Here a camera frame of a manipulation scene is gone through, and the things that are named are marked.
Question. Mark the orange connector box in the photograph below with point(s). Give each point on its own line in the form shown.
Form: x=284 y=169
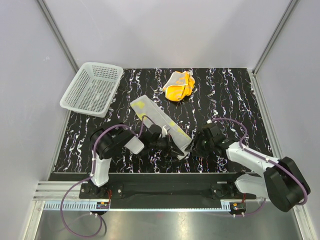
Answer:
x=239 y=206
x=103 y=205

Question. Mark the left orange connector box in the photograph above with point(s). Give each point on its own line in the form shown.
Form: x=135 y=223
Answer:
x=103 y=205

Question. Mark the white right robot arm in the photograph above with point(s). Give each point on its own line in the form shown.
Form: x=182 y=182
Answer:
x=279 y=180

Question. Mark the slotted cable duct rail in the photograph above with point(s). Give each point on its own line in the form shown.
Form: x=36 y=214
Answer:
x=55 y=205

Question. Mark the aluminium frame post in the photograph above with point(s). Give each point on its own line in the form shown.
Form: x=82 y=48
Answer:
x=57 y=33
x=277 y=31

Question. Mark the right orange connector box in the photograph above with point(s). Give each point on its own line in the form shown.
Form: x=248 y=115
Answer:
x=239 y=206

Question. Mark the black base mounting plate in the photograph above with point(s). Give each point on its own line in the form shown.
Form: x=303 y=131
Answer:
x=170 y=189

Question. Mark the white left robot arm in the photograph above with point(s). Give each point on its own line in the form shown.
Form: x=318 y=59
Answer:
x=107 y=143

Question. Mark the yellow-green and grey towel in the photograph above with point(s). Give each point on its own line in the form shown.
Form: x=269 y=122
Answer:
x=145 y=106

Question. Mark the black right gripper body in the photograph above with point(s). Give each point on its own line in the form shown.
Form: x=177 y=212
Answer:
x=202 y=146

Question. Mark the left aluminium frame post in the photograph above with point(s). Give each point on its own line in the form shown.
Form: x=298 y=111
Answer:
x=57 y=33

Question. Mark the right aluminium frame post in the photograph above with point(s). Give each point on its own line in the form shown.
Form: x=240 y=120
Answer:
x=277 y=31

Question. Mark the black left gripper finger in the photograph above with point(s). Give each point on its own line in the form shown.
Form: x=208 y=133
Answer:
x=172 y=147
x=171 y=156

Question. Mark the white plastic mesh basket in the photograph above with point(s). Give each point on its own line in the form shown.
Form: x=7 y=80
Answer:
x=92 y=89

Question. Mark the orange and grey towel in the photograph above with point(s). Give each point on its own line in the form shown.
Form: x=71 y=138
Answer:
x=179 y=86

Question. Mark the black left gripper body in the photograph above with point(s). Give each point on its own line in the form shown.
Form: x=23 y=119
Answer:
x=161 y=144

